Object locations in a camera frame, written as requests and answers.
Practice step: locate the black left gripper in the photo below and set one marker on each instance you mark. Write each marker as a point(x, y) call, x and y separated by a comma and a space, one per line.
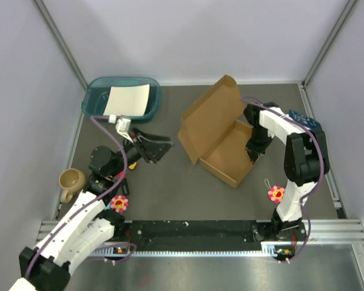
point(151, 148)

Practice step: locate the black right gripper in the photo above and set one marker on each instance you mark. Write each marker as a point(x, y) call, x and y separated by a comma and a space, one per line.
point(254, 151)

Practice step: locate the yellow bone-shaped sponge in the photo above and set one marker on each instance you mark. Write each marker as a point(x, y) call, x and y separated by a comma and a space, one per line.
point(132, 166)

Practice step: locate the brown cardboard box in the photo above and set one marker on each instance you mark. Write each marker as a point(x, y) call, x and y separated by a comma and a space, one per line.
point(213, 136)

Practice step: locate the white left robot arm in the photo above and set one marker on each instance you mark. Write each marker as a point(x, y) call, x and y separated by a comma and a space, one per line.
point(88, 223)

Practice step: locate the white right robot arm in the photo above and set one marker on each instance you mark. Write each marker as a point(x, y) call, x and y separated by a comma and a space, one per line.
point(305, 164)

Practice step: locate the pink flower toy right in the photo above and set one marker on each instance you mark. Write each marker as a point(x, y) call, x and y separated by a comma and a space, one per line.
point(276, 194)

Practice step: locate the pink flower toy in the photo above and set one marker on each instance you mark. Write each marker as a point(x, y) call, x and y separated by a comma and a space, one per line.
point(276, 194)
point(119, 203)

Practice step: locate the teal plastic tub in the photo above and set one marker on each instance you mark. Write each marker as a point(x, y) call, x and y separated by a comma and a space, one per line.
point(98, 90)

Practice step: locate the pink and black marker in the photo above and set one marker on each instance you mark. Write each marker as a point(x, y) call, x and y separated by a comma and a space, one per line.
point(124, 187)

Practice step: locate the white paper sheet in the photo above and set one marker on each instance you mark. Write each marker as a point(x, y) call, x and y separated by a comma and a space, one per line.
point(128, 101)

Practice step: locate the blue leaf-shaped dish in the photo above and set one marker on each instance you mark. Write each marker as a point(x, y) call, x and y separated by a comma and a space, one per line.
point(304, 120)

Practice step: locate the pink flower toy left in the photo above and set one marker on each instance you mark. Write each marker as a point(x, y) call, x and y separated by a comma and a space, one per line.
point(119, 203)

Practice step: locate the beige ceramic mug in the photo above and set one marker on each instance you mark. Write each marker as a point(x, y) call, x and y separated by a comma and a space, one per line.
point(71, 181)

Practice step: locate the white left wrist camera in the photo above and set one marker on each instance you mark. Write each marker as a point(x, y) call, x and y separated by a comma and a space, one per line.
point(122, 125)

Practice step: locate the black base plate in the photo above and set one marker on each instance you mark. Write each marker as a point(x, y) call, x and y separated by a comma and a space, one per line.
point(209, 235)

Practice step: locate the grey slotted cable duct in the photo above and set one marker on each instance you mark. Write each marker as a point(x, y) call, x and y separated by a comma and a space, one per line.
point(266, 250)

